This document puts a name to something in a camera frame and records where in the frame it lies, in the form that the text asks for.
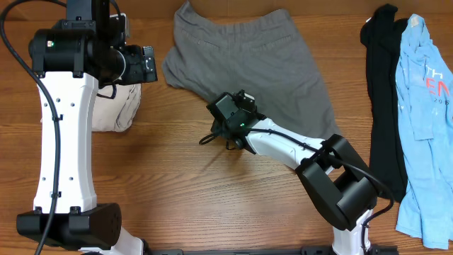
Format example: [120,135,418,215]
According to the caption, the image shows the grey shorts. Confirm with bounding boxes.
[162,1,340,139]

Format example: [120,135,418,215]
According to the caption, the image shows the folded beige shorts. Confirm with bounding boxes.
[91,84,142,132]

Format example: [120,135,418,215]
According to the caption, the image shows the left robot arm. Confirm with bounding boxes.
[16,0,157,254]

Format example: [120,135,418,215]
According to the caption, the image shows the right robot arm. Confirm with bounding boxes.
[199,90,398,255]

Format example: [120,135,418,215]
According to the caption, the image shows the light blue shirt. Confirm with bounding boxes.
[395,14,452,249]

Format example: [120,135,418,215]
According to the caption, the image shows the black garment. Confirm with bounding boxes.
[360,4,408,203]

